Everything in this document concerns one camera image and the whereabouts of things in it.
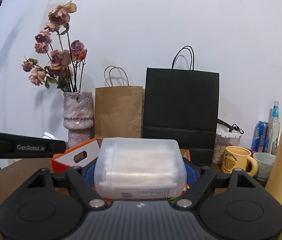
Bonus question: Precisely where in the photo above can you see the translucent cotton swab box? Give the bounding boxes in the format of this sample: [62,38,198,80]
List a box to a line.
[93,136,188,201]

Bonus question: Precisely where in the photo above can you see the orange cardboard box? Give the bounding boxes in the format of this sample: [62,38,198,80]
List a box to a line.
[50,138,191,201]

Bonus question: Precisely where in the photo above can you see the yellow bear mug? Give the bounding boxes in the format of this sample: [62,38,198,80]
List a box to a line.
[221,146,259,177]

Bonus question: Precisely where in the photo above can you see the clear snack container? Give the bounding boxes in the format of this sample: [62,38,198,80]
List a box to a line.
[211,119,244,164]

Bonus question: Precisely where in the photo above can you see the white booklet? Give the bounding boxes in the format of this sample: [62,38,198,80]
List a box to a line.
[42,132,57,140]

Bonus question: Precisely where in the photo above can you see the pink marbled ceramic vase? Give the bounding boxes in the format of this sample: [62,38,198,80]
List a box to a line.
[63,92,94,148]

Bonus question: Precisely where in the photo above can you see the black paper bag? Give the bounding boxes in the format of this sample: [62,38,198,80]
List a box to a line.
[142,46,219,166]

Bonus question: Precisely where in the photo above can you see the brown paper bag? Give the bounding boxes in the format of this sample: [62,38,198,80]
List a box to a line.
[94,77,144,140]

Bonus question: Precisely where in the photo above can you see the blue soda can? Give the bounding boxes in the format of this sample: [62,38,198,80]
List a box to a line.
[251,121,269,152]

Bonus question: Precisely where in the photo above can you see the grey ceramic cup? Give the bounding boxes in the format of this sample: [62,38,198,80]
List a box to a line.
[253,152,276,181]

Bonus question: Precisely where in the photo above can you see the clear glass bottle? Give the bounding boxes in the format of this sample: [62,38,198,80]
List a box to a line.
[267,101,280,153]

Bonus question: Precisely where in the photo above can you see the dried pink roses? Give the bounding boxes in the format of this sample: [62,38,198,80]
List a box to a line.
[22,1,88,94]

